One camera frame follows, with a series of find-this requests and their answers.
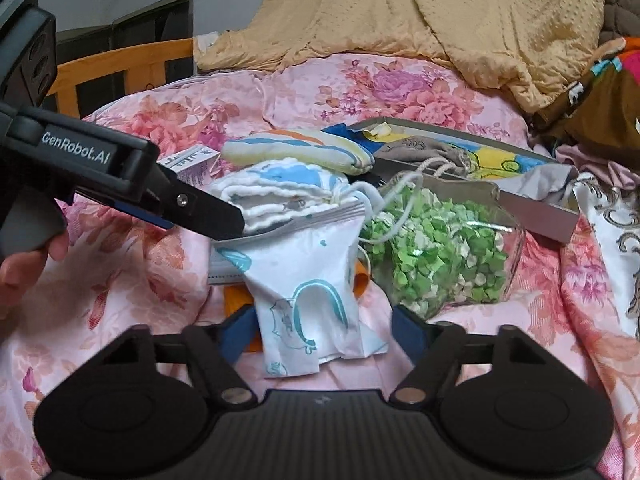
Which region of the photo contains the orange plastic curled holder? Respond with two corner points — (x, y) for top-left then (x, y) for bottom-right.
(222, 260), (370, 353)

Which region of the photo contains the white printed child mask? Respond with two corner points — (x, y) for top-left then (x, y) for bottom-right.
(213, 200), (388, 377)

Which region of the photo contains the white muslin cloth blue print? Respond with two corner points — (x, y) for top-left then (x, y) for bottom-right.
(207, 157), (349, 235)

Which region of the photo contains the grey box with cartoon lining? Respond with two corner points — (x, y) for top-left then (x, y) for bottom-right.
(349, 117), (579, 244)

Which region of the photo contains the grey face mask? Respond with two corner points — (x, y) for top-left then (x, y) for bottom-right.
(497, 164), (579, 206)

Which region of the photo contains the grey linen drawstring pouch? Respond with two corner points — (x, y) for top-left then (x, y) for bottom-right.
(374, 136), (477, 177)

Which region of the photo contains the striped terry towel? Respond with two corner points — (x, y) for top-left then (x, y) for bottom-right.
(220, 129), (374, 176)

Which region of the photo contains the person's left hand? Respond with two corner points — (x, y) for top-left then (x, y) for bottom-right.
(1, 231), (70, 320)

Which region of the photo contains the clear bag of green pieces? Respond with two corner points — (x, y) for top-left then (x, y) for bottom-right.
(360, 171), (525, 320)

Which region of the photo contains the small white medicine box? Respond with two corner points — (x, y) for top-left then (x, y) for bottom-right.
(158, 144), (220, 188)

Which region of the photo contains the dark cabinet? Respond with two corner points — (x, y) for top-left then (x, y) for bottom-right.
(56, 0), (193, 102)

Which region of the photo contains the white baroque patterned cover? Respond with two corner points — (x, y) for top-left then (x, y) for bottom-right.
(573, 172), (640, 338)

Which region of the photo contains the colourful patchwork brown blanket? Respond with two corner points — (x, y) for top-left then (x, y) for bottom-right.
(530, 37), (639, 170)

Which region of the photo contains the yellow dotted quilt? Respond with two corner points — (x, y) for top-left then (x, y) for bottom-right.
(195, 0), (604, 113)

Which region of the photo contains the brown quilted jacket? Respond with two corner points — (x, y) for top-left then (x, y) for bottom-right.
(599, 0), (639, 44)

